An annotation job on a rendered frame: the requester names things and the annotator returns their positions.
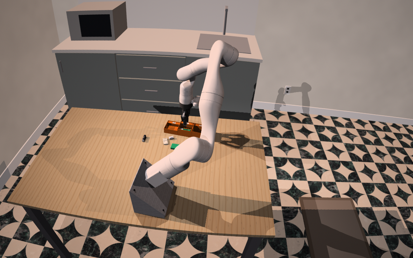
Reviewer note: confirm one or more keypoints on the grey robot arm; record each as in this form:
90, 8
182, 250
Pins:
196, 149

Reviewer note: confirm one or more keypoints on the orange rack of three bins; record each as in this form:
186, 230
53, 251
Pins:
173, 127

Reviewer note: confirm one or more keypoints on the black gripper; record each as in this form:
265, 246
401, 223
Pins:
185, 112

